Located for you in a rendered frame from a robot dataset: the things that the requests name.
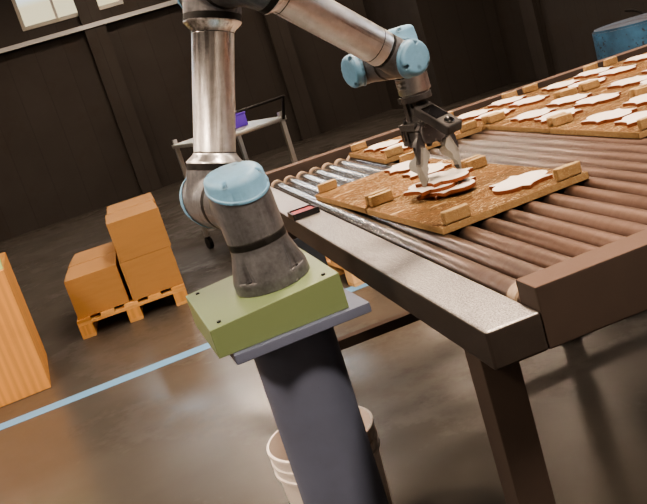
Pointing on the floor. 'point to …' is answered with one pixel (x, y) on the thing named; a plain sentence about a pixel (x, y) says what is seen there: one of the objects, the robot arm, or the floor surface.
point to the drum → (626, 34)
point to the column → (319, 410)
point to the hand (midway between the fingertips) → (443, 176)
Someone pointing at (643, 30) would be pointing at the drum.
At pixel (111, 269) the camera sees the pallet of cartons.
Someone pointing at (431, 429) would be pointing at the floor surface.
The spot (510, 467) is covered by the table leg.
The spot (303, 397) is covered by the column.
